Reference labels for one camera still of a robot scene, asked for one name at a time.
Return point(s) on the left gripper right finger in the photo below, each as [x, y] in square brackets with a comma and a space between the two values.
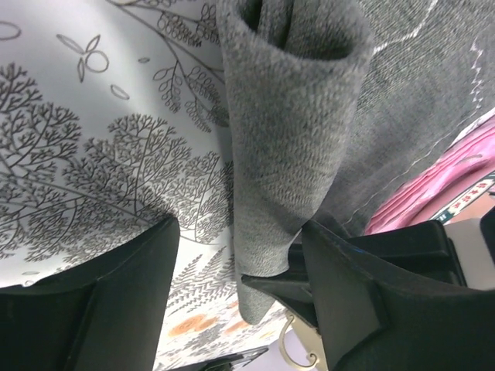
[373, 315]

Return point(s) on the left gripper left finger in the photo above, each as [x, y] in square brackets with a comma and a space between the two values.
[104, 314]

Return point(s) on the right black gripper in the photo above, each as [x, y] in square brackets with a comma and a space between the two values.
[460, 254]

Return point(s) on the pink placemat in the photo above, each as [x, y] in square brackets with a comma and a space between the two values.
[472, 153]

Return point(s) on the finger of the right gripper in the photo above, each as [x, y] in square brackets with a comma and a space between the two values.
[291, 289]

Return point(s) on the grey cloth napkin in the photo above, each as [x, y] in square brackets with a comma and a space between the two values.
[333, 105]

